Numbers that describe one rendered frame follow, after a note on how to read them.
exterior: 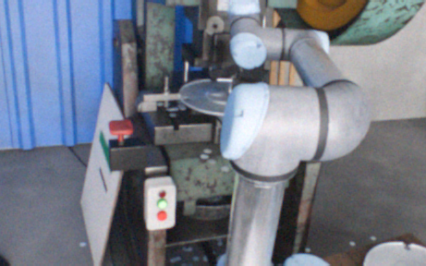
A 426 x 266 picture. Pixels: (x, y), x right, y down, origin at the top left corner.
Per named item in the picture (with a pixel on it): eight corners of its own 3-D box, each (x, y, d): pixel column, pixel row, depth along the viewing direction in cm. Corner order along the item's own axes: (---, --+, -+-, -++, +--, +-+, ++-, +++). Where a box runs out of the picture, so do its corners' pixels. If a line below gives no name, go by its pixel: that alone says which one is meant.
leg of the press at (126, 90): (164, 347, 159) (174, 86, 123) (128, 356, 155) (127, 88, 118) (126, 193, 236) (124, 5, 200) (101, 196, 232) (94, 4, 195)
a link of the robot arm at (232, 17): (226, 9, 112) (225, -8, 118) (230, 50, 119) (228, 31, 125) (261, 7, 112) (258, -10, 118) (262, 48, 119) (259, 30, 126)
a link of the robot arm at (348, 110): (406, 109, 72) (325, 18, 115) (333, 106, 70) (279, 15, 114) (388, 176, 77) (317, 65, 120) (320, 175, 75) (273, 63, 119)
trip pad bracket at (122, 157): (147, 203, 141) (147, 142, 133) (112, 208, 137) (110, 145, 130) (143, 192, 146) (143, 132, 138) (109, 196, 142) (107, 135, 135)
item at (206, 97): (170, 82, 158) (170, 79, 158) (253, 79, 169) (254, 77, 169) (191, 119, 134) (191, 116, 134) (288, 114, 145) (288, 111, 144)
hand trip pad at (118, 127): (134, 154, 133) (134, 129, 130) (111, 156, 130) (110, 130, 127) (130, 142, 138) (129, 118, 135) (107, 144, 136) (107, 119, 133)
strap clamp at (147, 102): (190, 108, 159) (192, 78, 155) (138, 112, 153) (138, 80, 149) (186, 102, 164) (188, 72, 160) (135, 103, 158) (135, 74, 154)
